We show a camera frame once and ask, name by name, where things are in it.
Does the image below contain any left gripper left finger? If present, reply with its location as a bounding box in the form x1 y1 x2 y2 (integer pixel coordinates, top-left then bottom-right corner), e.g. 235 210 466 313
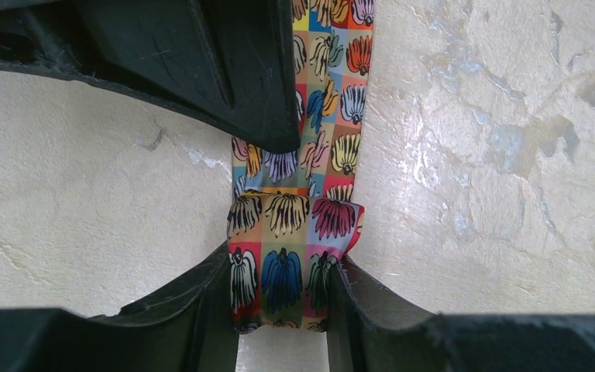
0 245 239 371

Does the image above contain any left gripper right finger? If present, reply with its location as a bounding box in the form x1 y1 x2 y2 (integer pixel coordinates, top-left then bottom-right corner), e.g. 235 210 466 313
327 258 595 371

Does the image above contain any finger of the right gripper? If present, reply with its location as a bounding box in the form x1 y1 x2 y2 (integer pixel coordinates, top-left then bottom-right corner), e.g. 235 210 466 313
0 0 300 153

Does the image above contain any colourful patterned tie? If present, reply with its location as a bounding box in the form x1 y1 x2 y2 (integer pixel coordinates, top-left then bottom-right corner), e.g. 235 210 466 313
228 0 375 335

